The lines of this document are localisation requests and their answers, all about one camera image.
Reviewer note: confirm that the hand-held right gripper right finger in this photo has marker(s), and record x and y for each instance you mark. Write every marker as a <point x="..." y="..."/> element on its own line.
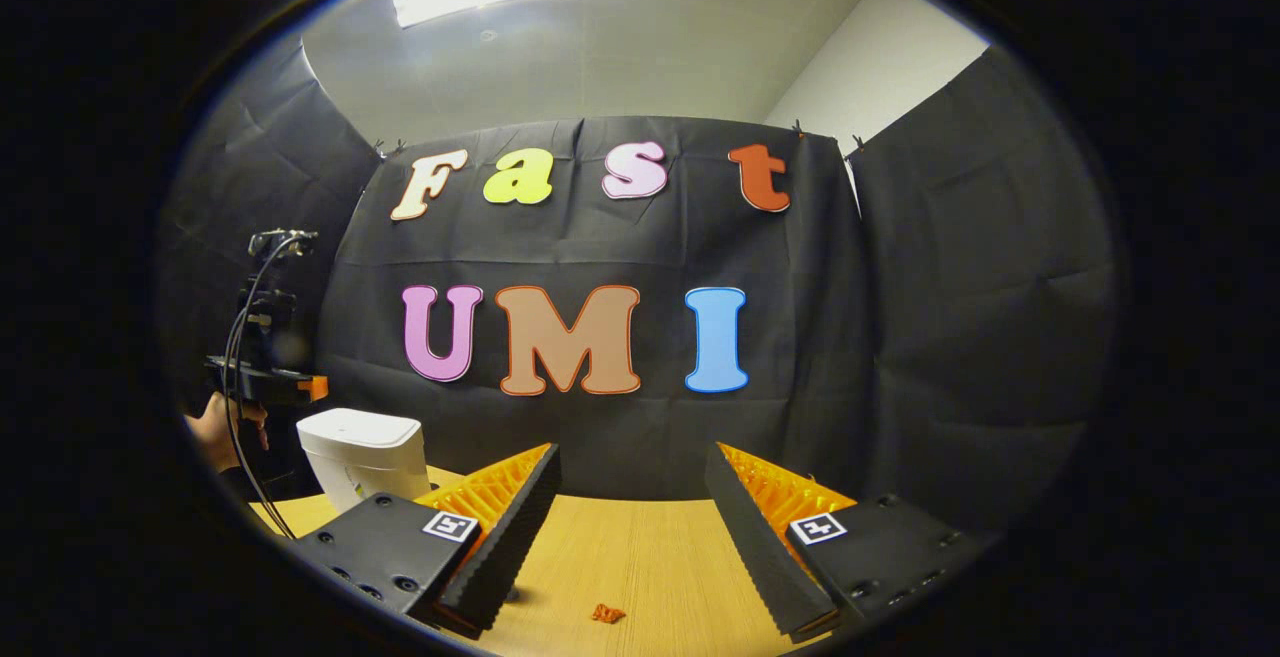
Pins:
<point x="760" y="557"/>

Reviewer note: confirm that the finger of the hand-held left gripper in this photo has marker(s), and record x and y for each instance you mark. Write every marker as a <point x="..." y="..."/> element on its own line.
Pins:
<point x="318" y="388"/>

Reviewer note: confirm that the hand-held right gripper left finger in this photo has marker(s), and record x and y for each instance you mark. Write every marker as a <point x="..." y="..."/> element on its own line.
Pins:
<point x="510" y="547"/>

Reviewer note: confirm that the white desktop garbage bin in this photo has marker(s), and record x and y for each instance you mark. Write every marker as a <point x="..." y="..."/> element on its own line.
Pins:
<point x="365" y="457"/>

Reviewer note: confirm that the orange paper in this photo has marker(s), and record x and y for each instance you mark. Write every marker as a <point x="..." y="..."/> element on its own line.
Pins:
<point x="607" y="614"/>

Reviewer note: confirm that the wooden desktop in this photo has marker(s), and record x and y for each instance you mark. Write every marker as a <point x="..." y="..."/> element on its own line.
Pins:
<point x="650" y="557"/>

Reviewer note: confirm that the black backdrop cloth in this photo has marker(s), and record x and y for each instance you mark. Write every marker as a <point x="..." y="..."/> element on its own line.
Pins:
<point x="900" y="337"/>

